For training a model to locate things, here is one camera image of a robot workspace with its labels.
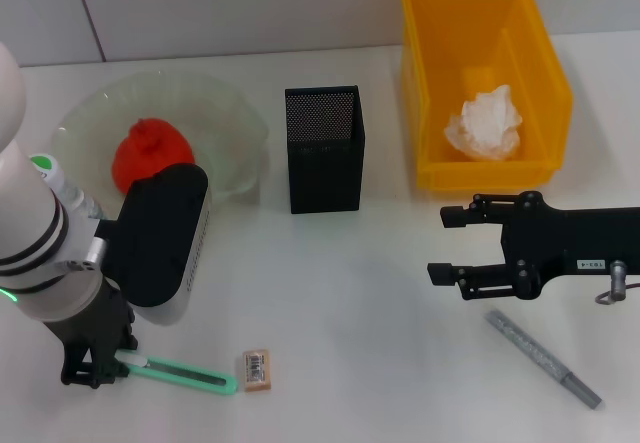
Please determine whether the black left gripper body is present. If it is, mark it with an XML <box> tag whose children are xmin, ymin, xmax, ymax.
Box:
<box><xmin>42</xmin><ymin>277</ymin><xmax>137</xmax><ymax>354</ymax></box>

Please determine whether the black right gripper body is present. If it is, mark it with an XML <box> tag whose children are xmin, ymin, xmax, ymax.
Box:
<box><xmin>501</xmin><ymin>191</ymin><xmax>640</xmax><ymax>301</ymax></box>

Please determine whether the white paper ball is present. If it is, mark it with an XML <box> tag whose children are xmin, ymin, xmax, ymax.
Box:
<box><xmin>443</xmin><ymin>84</ymin><xmax>525</xmax><ymax>162</ymax></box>

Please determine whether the clear green-label water bottle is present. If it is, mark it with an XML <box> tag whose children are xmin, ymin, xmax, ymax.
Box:
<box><xmin>29</xmin><ymin>154</ymin><xmax>109</xmax><ymax>222</ymax></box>

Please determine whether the orange fruit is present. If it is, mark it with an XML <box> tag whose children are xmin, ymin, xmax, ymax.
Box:
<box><xmin>110</xmin><ymin>117</ymin><xmax>196</xmax><ymax>195</ymax></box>

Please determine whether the grey glitter pen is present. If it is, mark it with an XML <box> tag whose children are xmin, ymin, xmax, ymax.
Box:
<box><xmin>483</xmin><ymin>309</ymin><xmax>603</xmax><ymax>408</ymax></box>

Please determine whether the black mesh pen holder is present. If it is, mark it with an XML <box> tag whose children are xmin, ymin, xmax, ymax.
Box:
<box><xmin>284</xmin><ymin>84</ymin><xmax>367</xmax><ymax>215</ymax></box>

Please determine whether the beige eraser with barcode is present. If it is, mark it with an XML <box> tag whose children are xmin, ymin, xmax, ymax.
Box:
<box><xmin>242</xmin><ymin>347</ymin><xmax>274</xmax><ymax>393</ymax></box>

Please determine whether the translucent glass fruit plate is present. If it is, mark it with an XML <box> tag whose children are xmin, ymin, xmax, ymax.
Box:
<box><xmin>52</xmin><ymin>70</ymin><xmax>272</xmax><ymax>204</ymax></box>

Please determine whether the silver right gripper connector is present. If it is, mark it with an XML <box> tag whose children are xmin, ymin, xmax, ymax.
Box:
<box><xmin>610</xmin><ymin>260</ymin><xmax>630</xmax><ymax>300</ymax></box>

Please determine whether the yellow plastic bin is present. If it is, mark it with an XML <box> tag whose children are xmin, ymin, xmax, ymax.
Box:
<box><xmin>398</xmin><ymin>0</ymin><xmax>574</xmax><ymax>192</ymax></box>

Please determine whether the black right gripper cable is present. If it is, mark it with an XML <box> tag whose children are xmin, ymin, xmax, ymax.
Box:
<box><xmin>594</xmin><ymin>282</ymin><xmax>640</xmax><ymax>306</ymax></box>

